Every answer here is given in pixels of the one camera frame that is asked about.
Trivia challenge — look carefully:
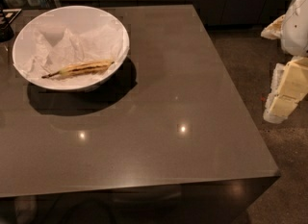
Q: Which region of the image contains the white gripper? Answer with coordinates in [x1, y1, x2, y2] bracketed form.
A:
[261, 0, 308, 124]

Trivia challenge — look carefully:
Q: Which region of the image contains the yellow banana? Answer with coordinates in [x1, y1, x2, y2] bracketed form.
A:
[42, 60, 114, 79]

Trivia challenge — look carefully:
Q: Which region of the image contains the white bowl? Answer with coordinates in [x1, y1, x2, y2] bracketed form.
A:
[13, 6, 125, 91]

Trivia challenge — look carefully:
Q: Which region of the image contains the white crumpled paper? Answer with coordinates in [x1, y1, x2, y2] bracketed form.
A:
[22, 23, 129, 90]

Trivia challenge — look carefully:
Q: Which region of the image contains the black tray with items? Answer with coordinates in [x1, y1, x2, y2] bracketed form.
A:
[0, 9, 21, 42]

